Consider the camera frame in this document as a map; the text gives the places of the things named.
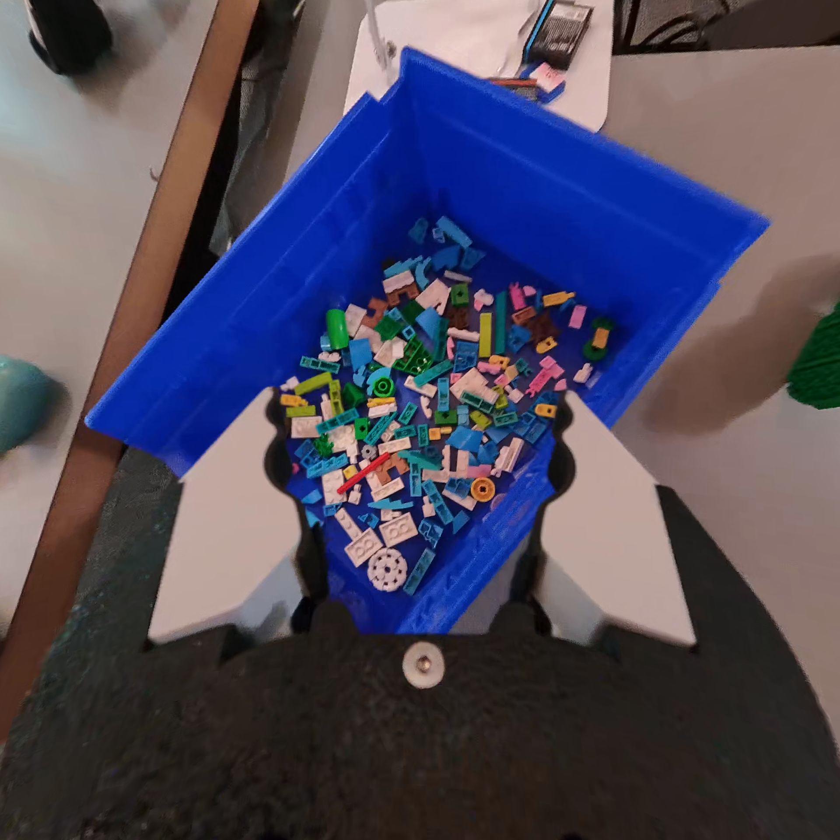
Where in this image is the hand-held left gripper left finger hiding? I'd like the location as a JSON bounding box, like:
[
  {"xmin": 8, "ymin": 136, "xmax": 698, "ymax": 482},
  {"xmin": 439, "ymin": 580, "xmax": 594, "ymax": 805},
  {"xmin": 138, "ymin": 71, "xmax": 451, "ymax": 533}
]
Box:
[{"xmin": 148, "ymin": 386, "xmax": 329, "ymax": 647}]

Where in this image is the black blue-edged flat box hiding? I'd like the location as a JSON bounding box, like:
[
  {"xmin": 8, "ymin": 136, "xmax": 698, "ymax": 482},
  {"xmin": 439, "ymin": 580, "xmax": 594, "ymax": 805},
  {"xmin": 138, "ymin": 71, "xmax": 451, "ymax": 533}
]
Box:
[{"xmin": 521, "ymin": 0, "xmax": 595, "ymax": 72}]

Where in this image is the small blue block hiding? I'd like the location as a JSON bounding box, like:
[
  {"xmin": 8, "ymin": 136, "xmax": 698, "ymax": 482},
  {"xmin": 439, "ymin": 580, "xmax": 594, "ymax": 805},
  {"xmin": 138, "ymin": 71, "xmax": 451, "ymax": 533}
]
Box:
[{"xmin": 518, "ymin": 62, "xmax": 567, "ymax": 105}]

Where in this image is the teal round object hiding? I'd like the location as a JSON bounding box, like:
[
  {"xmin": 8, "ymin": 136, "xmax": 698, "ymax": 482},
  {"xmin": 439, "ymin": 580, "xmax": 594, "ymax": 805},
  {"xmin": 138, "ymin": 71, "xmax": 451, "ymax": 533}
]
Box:
[{"xmin": 0, "ymin": 354, "xmax": 57, "ymax": 455}]

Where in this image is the pile of lego pieces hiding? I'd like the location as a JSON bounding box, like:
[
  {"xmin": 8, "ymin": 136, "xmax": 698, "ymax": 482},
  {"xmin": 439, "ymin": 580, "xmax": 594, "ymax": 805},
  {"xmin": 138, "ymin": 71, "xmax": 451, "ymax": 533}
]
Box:
[{"xmin": 279, "ymin": 215, "xmax": 618, "ymax": 597}]

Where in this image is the blue plastic bin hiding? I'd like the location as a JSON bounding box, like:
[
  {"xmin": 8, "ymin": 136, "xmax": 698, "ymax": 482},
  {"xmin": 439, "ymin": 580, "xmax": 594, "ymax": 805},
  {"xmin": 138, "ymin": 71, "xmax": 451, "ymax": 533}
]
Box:
[{"xmin": 84, "ymin": 46, "xmax": 772, "ymax": 636}]

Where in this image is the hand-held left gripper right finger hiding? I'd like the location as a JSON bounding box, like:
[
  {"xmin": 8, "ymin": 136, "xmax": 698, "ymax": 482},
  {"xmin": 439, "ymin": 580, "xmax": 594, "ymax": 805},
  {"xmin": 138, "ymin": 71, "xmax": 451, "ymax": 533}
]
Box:
[{"xmin": 521, "ymin": 388, "xmax": 698, "ymax": 647}]

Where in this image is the green lego leaf build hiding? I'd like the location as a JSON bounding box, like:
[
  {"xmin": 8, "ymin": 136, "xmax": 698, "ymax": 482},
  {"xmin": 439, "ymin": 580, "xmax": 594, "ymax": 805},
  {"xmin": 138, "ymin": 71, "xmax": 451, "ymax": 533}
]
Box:
[{"xmin": 786, "ymin": 308, "xmax": 840, "ymax": 412}]

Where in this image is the black rounded object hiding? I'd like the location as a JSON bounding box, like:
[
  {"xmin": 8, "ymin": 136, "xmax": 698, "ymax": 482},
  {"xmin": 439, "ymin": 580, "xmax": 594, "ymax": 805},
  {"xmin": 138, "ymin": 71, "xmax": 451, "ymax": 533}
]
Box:
[{"xmin": 26, "ymin": 0, "xmax": 114, "ymax": 75}]

